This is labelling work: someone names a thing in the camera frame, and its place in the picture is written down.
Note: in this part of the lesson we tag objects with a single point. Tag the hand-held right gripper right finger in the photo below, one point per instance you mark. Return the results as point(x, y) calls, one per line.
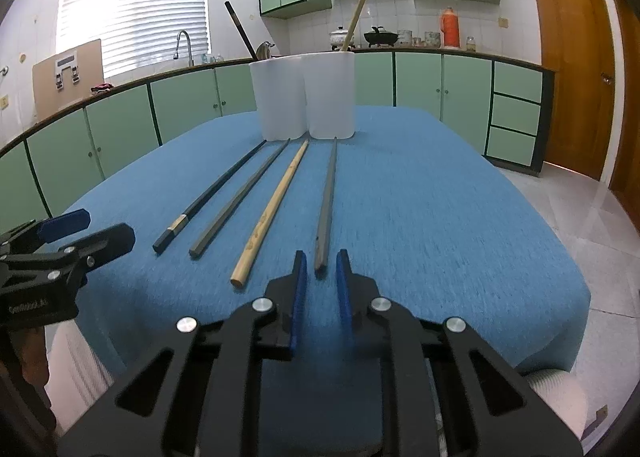
point(345, 307)

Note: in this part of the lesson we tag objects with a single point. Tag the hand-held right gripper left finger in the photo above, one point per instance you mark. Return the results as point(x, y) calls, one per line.
point(298, 307)

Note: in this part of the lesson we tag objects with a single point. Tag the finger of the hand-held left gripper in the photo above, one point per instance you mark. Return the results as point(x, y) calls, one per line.
point(110, 242)
point(65, 224)

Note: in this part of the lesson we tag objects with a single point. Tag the grey chopstick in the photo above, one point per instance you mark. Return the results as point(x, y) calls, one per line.
point(240, 197)
point(327, 202)

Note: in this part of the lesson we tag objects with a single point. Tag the white plastic utensil holder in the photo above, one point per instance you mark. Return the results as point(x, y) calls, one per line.
point(277, 97)
point(330, 92)

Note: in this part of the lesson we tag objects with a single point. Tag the black chopstick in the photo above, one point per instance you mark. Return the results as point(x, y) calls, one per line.
point(215, 189)
point(239, 29)

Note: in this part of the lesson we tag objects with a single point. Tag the wooden chopstick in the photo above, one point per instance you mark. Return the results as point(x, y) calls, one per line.
point(356, 17)
point(272, 207)

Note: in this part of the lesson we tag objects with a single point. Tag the person's left forearm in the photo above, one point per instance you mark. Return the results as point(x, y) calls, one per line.
point(32, 359)

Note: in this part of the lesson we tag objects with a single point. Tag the blue tablecloth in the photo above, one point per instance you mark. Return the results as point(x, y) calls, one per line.
point(425, 212)

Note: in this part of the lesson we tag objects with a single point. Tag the red cloth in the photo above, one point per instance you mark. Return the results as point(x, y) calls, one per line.
point(101, 88)

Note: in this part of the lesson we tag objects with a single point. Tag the cardboard box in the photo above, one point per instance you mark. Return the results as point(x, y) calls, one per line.
point(92, 62)

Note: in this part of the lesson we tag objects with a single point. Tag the chrome kitchen faucet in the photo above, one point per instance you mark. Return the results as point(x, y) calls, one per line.
point(190, 49)

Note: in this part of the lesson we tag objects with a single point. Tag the white window blinds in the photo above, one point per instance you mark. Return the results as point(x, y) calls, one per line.
point(135, 12)

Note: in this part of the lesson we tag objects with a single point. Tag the silver kettle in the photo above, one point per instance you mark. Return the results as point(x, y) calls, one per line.
point(265, 51)

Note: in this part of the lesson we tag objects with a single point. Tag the green base cabinets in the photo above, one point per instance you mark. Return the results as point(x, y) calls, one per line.
point(465, 87)

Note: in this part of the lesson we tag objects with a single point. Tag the white cooking pot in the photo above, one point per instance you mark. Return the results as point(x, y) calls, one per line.
point(337, 37)

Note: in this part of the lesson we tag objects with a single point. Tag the black wok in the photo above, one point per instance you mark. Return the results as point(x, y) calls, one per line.
point(380, 38)

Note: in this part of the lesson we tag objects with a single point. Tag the patterned ceramic cup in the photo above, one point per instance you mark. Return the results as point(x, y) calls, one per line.
point(405, 38)

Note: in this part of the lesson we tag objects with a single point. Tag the patterned ceramic jar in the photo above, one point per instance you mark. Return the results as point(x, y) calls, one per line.
point(432, 39)

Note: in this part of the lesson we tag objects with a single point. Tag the small glass jar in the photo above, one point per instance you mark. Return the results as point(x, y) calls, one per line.
point(471, 43)

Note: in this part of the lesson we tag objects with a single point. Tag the orange thermos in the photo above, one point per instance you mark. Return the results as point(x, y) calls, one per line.
point(450, 29)

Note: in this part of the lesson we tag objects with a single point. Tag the wooden door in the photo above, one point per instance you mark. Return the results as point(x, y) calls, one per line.
point(570, 62)
point(630, 112)

